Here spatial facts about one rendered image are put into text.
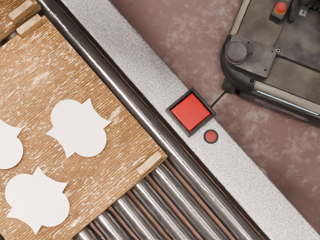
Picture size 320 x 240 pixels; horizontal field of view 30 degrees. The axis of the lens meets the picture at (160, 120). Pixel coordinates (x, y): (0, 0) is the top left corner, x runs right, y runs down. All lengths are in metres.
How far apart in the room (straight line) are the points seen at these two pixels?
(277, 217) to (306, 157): 1.02
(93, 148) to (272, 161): 1.11
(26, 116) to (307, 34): 1.14
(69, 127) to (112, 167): 0.12
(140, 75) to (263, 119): 1.03
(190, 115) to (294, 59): 0.87
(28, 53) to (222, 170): 0.48
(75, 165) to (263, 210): 0.39
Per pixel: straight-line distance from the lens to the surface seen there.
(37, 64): 1.29
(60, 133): 1.23
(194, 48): 2.30
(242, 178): 1.24
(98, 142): 1.21
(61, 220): 1.20
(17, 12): 1.32
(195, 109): 1.25
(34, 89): 1.27
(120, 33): 1.32
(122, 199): 1.22
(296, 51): 2.07
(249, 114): 2.24
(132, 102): 1.26
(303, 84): 2.05
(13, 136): 1.24
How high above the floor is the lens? 2.12
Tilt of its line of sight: 75 degrees down
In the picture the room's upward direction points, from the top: 4 degrees clockwise
